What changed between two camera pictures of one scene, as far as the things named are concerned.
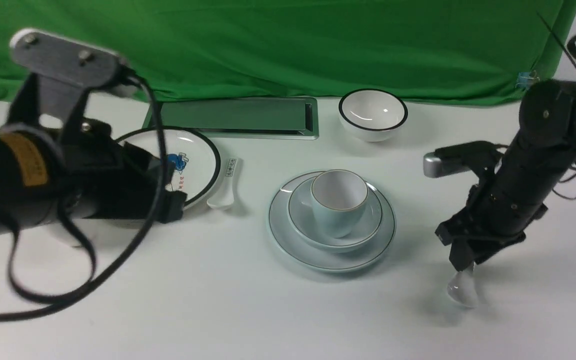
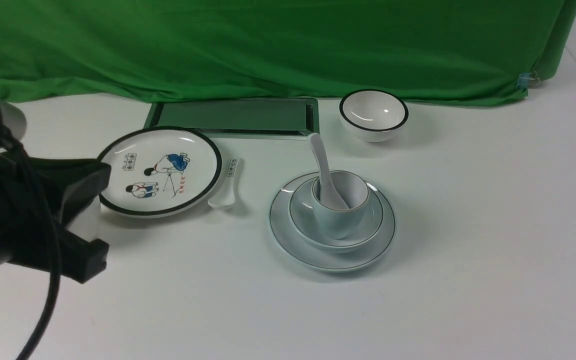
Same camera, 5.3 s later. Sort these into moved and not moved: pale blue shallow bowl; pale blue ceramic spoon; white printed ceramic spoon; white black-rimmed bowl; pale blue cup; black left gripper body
Moved: pale blue ceramic spoon; black left gripper body
Not moved: white printed ceramic spoon; pale blue cup; white black-rimmed bowl; pale blue shallow bowl
